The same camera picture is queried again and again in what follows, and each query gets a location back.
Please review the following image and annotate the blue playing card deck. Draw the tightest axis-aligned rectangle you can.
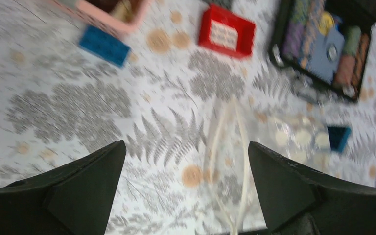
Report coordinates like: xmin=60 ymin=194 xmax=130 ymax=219
xmin=306 ymin=27 xmax=345 ymax=85

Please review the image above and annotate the blue lego brick near basket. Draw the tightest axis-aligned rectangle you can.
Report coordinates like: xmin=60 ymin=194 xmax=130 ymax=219
xmin=78 ymin=25 xmax=131 ymax=67

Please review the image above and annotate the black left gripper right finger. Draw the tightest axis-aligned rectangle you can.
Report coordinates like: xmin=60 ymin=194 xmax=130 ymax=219
xmin=248 ymin=142 xmax=376 ymax=235

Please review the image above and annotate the black poker chip case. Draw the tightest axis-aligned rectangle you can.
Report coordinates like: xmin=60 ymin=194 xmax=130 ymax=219
xmin=268 ymin=0 xmax=376 ymax=104

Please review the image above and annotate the pink plastic basket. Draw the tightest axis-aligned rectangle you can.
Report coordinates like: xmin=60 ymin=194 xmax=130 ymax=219
xmin=49 ymin=0 xmax=151 ymax=38

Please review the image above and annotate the red lego brick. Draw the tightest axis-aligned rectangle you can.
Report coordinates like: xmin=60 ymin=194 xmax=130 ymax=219
xmin=197 ymin=3 xmax=256 ymax=59

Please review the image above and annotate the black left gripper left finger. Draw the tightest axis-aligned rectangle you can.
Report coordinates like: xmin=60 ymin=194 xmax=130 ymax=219
xmin=0 ymin=141 xmax=126 ymax=235

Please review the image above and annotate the clear zip top bag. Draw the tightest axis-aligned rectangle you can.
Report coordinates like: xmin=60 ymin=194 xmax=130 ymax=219
xmin=204 ymin=97 xmax=334 ymax=235

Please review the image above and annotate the blue lego brick near case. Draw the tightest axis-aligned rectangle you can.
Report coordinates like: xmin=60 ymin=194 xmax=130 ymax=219
xmin=327 ymin=126 xmax=352 ymax=153

